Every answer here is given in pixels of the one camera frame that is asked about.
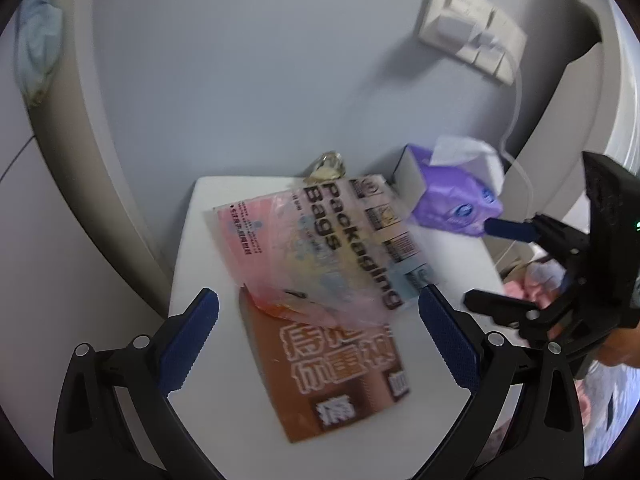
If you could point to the crumpled clear wrapper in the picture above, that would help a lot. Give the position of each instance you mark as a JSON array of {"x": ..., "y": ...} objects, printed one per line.
[{"x": 325, "y": 166}]

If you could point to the white wall socket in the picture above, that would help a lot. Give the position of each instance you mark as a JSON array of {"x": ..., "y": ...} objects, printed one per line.
[{"x": 435, "y": 0}]

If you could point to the pink bed sheet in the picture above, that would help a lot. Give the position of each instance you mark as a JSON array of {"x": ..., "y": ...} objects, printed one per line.
[{"x": 525, "y": 290}]

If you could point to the brown leaflet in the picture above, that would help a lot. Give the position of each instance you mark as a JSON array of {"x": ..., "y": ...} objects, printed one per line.
[{"x": 340, "y": 385}]

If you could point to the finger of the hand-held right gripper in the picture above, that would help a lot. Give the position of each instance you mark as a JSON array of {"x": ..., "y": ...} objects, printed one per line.
[
  {"x": 500, "y": 306},
  {"x": 507, "y": 229}
]

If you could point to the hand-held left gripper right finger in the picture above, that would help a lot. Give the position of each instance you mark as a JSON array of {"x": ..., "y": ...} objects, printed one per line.
[{"x": 450, "y": 340}]

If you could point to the grey wardrobe door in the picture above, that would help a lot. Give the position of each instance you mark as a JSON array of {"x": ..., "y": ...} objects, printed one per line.
[{"x": 40, "y": 260}]

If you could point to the purple tissue pack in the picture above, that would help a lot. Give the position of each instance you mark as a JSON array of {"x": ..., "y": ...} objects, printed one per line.
[{"x": 450, "y": 200}]

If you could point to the purple patterned bedding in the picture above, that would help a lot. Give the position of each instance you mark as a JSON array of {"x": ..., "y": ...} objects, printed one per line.
[{"x": 600, "y": 410}]

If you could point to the white charger plug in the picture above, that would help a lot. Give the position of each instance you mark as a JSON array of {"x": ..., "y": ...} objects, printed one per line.
[{"x": 456, "y": 30}]

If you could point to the white bed headboard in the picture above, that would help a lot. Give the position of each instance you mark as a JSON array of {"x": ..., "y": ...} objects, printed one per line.
[{"x": 620, "y": 85}]

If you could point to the light blue cloth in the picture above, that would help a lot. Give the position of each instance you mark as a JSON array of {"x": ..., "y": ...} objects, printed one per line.
[{"x": 37, "y": 35}]

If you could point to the cream wardrobe side panel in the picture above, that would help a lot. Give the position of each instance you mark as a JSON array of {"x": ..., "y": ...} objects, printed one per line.
[{"x": 90, "y": 160}]

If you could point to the white nightstand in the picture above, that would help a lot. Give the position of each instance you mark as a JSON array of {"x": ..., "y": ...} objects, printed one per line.
[{"x": 215, "y": 240}]

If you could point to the clear plastic packaging bag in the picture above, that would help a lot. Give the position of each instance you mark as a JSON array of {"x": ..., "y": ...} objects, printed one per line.
[{"x": 320, "y": 240}]

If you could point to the person's right hand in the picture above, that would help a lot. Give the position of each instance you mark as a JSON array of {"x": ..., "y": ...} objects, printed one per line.
[{"x": 622, "y": 347}]

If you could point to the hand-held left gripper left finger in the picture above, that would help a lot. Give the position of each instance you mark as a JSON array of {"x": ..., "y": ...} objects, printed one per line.
[{"x": 190, "y": 340}]

